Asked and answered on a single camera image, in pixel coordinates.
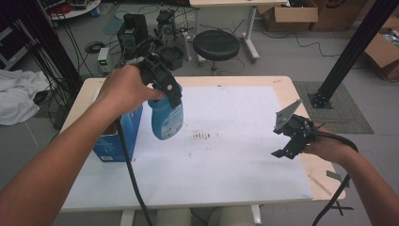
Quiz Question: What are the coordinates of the bundle of black cables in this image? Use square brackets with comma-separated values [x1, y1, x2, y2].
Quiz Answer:
[17, 0, 83, 92]

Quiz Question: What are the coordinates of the blue cardboard box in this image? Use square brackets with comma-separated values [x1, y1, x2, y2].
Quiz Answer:
[92, 105, 144, 163]

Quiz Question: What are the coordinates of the grey machine on stand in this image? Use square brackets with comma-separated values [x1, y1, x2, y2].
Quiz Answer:
[155, 8, 190, 72]

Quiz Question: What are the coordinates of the black round stool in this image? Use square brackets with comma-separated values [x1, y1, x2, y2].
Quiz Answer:
[192, 29, 241, 75]

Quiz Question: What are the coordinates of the brown cardboard box with contents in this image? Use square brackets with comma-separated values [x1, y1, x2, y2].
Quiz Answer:
[362, 15, 399, 82]

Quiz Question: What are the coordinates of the grey floor mat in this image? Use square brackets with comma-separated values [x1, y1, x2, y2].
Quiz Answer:
[293, 80, 375, 136]

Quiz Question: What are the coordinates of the white-legged wooden desk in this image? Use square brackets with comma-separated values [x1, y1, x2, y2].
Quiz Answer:
[188, 0, 289, 62]

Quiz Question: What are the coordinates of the large brown cardboard box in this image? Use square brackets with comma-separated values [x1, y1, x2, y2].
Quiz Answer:
[310, 0, 373, 32]

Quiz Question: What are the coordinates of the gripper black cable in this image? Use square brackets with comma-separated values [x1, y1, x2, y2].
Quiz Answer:
[311, 130, 359, 226]
[116, 117, 153, 226]

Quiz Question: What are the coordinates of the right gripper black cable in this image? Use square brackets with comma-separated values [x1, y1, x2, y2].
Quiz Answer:
[311, 130, 359, 226]

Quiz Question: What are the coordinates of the wooden table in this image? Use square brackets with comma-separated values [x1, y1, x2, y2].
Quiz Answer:
[59, 74, 346, 226]

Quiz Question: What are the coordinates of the blue detergent bottle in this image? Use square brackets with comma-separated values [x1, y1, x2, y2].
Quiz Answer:
[147, 90, 184, 141]

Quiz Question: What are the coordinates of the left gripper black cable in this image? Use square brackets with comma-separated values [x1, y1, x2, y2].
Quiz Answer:
[116, 117, 153, 226]

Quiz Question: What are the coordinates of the open brown cardboard box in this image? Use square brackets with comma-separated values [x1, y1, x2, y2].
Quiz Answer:
[259, 3, 320, 33]

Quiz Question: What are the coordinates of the white cloth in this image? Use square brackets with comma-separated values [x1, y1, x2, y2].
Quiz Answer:
[0, 69, 51, 126]

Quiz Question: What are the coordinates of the person's right hand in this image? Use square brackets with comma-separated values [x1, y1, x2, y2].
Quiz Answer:
[302, 126, 350, 166]

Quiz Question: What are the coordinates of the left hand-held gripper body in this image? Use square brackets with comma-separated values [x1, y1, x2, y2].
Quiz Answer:
[126, 52, 176, 92]

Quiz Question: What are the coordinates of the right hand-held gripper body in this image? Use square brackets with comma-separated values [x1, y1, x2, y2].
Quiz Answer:
[272, 99, 316, 153]

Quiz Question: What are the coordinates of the black floor cable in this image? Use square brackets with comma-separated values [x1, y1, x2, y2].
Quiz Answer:
[259, 27, 342, 59]

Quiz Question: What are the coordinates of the black metal frame post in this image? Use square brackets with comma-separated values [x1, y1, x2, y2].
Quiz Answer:
[308, 0, 399, 109]

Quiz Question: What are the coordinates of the white table mat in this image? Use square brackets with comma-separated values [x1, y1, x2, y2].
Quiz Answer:
[61, 85, 314, 212]

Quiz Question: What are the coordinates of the white power supply unit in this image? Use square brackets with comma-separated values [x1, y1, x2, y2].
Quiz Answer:
[96, 46, 111, 75]

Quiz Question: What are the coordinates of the person's left hand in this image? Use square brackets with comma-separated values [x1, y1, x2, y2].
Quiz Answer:
[93, 64, 166, 119]

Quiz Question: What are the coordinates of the grey tape piece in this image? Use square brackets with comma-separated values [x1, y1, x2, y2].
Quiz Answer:
[326, 169, 343, 182]

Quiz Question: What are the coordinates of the round white table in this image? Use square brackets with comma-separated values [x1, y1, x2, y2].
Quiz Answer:
[40, 0, 102, 22]

